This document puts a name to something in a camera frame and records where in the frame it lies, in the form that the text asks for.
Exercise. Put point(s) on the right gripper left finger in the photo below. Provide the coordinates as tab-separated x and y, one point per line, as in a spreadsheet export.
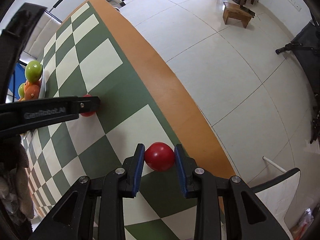
123	182

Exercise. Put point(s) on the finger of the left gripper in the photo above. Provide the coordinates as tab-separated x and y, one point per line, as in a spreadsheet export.
20	117

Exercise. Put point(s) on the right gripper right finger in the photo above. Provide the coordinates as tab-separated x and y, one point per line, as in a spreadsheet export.
198	183

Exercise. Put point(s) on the green apple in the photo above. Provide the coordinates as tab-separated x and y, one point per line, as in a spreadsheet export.
21	92
33	71

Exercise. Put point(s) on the red tomato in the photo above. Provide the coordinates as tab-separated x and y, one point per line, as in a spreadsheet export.
159	157
87	114

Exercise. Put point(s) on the small orange tangerine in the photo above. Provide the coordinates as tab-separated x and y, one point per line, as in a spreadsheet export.
31	90

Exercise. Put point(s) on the floral ceramic plate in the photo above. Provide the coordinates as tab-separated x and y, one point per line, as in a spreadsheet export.
43	88

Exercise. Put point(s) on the green apple on plate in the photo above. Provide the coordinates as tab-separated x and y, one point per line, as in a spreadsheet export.
33	71

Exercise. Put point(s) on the white chair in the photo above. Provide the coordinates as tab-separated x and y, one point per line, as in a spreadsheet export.
277	195

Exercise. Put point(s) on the wooden stool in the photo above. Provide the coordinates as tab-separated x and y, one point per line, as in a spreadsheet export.
237	12

